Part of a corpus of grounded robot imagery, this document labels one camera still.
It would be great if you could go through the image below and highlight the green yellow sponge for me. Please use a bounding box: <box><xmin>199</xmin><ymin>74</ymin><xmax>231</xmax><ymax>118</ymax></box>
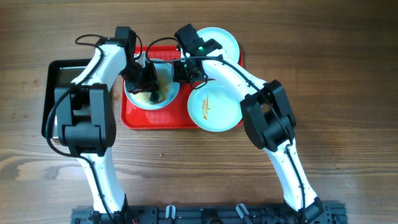
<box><xmin>149</xmin><ymin>90</ymin><xmax>166</xmax><ymax>105</ymax></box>

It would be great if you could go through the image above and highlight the white plate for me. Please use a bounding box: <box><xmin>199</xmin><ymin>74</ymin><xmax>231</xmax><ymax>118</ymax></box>
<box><xmin>197</xmin><ymin>27</ymin><xmax>240</xmax><ymax>63</ymax></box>
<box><xmin>124</xmin><ymin>63</ymin><xmax>180</xmax><ymax>110</ymax></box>
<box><xmin>187</xmin><ymin>80</ymin><xmax>242</xmax><ymax>132</ymax></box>

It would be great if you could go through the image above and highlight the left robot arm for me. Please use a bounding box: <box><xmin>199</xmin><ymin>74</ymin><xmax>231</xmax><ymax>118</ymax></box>
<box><xmin>45</xmin><ymin>26</ymin><xmax>160</xmax><ymax>223</ymax></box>

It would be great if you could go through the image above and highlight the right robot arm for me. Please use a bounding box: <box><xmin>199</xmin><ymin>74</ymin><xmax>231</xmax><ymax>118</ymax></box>
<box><xmin>174</xmin><ymin>24</ymin><xmax>323</xmax><ymax>223</ymax></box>

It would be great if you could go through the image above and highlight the red plastic tray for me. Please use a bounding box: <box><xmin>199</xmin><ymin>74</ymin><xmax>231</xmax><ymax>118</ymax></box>
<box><xmin>121</xmin><ymin>45</ymin><xmax>199</xmax><ymax>130</ymax></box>

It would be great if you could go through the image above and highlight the black water basin tray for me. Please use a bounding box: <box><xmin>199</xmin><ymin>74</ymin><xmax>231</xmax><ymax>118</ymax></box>
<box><xmin>41</xmin><ymin>59</ymin><xmax>100</xmax><ymax>145</ymax></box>

